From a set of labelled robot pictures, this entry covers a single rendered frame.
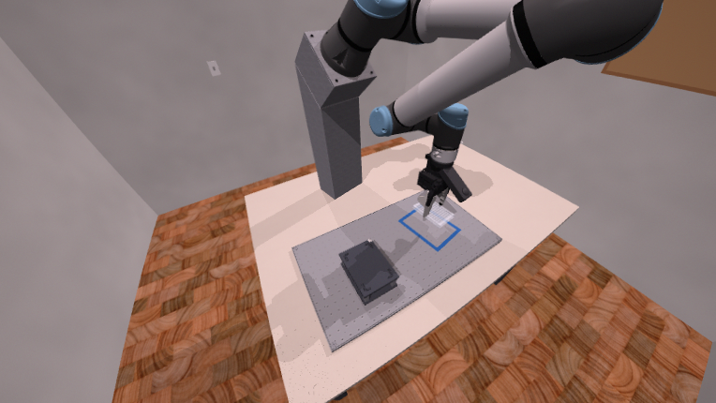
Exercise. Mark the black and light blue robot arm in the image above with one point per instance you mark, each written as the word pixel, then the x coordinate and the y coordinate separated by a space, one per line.
pixel 599 30

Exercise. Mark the blue tape outline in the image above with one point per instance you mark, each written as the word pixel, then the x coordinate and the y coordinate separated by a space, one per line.
pixel 420 236

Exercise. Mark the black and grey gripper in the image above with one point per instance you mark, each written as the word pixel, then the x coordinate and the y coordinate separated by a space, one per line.
pixel 429 178

